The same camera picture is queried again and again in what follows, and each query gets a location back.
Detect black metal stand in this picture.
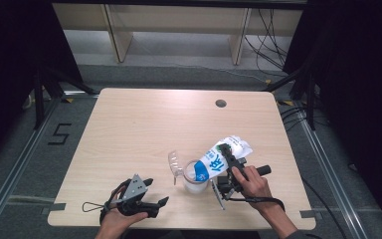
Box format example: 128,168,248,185
33,66,97,130
262,63,316,131

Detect person's right hand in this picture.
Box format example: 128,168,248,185
230,164,282,214

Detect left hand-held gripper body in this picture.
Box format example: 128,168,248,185
115,173,152,217

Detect light wooden shelf unit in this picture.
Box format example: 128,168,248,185
51,3,304,66

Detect person's left hand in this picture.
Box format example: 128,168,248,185
99,187,149,232

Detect metal floor rail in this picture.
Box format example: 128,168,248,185
0,96,63,233
297,109,369,239

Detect black cables beside stand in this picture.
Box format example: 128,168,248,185
280,106,329,132

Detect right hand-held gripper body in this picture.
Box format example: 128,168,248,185
211,158,273,211

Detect white and blue bag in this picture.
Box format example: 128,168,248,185
192,134,254,183

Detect grey cord loop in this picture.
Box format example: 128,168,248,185
82,200,109,213

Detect black left gripper strap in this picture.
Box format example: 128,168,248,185
98,178,132,224

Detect black floor cable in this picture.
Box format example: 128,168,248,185
300,177,347,239

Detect thin white floor cable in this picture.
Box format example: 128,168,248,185
165,63,270,84

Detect bundle of black cables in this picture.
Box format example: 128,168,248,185
243,8,289,73

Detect black curtain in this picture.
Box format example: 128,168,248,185
0,0,83,168
283,0,382,230

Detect clear jar with hinged lid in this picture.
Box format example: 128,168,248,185
167,150,211,195

